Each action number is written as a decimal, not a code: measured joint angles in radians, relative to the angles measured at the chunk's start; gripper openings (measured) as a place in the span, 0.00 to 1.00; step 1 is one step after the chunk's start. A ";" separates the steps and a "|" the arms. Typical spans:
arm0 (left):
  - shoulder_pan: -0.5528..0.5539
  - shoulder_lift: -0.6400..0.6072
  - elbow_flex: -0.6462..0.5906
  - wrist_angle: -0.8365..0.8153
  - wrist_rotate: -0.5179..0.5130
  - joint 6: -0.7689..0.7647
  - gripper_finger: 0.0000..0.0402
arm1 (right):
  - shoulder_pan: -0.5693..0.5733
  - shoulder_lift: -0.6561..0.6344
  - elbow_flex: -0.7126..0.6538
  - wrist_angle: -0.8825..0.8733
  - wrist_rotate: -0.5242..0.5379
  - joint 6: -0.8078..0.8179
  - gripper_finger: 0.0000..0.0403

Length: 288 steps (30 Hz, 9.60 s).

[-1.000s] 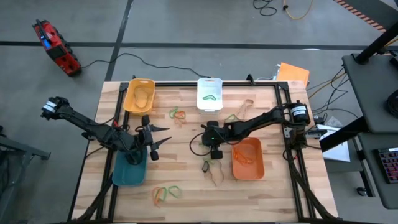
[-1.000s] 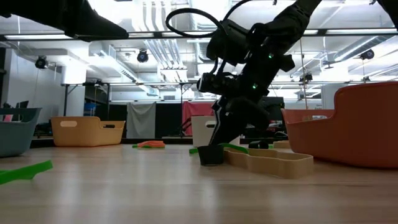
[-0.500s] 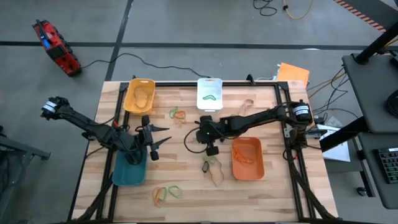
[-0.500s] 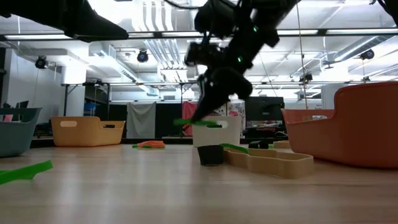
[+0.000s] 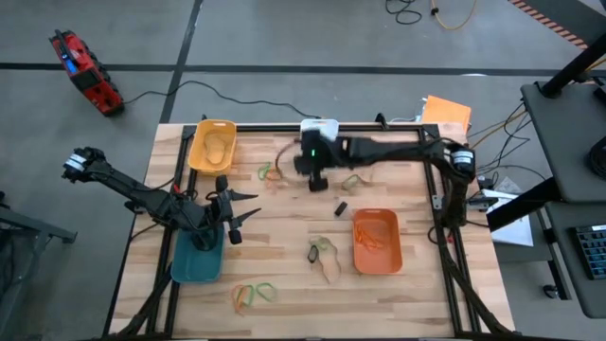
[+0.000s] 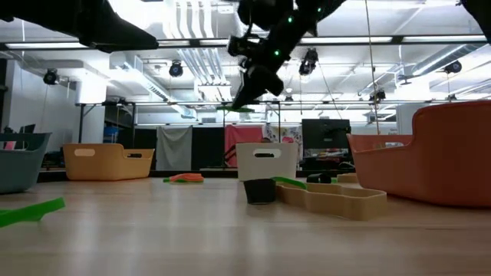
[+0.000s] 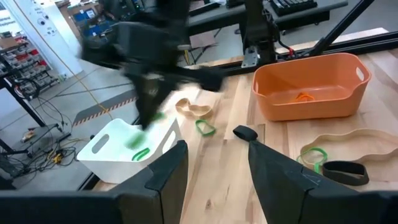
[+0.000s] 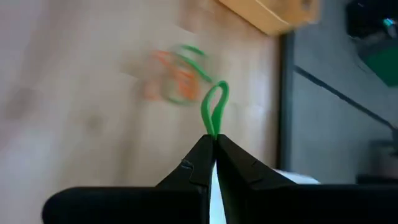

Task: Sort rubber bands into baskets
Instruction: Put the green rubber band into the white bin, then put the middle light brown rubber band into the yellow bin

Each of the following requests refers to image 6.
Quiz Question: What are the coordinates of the small black cup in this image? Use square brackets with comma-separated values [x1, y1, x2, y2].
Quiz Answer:
[243, 179, 277, 205]

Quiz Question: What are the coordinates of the white plastic basket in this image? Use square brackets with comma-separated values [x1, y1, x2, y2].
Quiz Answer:
[236, 143, 299, 182]

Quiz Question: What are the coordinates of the red hanging cloth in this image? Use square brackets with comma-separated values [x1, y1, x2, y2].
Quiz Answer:
[225, 125, 265, 168]

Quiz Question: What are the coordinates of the blue storage bin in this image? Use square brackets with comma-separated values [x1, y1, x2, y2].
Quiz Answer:
[103, 126, 120, 144]

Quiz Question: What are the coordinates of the small dark desk monitor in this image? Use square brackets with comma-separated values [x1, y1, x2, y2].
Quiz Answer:
[17, 123, 36, 150]

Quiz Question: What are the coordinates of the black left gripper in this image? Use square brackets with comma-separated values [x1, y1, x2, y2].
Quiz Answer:
[49, 0, 160, 54]

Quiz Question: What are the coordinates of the black overhead frame bar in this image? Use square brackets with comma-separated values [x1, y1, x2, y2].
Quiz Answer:
[0, 35, 491, 50]

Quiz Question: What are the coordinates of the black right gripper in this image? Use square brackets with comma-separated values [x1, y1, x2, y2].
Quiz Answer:
[232, 17, 308, 110]

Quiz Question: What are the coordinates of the orange plastic basket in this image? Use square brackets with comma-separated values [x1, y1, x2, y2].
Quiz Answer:
[347, 101, 491, 210]

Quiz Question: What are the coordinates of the teal plastic basket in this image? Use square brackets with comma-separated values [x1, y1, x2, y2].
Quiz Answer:
[0, 133, 52, 195]

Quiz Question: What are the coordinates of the yellow plastic basket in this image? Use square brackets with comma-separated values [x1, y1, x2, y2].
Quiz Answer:
[62, 143, 156, 182]

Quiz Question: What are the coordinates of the black background table frame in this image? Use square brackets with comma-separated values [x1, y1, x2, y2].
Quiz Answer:
[74, 100, 281, 169]

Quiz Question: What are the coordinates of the floral hanging cloth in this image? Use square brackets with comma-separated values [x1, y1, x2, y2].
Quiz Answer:
[263, 125, 303, 145]

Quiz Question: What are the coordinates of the grey hanging cloth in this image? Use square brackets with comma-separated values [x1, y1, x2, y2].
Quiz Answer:
[156, 126, 193, 173]

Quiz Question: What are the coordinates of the black monitor screen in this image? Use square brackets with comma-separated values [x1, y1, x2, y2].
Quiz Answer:
[302, 119, 351, 151]

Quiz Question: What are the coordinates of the thin hanging cable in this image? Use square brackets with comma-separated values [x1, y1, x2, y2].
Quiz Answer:
[364, 0, 381, 135]

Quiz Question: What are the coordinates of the black aluminium table frame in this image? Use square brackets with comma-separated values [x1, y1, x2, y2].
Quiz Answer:
[38, 168, 358, 183]

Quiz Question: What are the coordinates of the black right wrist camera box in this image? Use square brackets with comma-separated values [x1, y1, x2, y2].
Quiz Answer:
[228, 34, 262, 58]

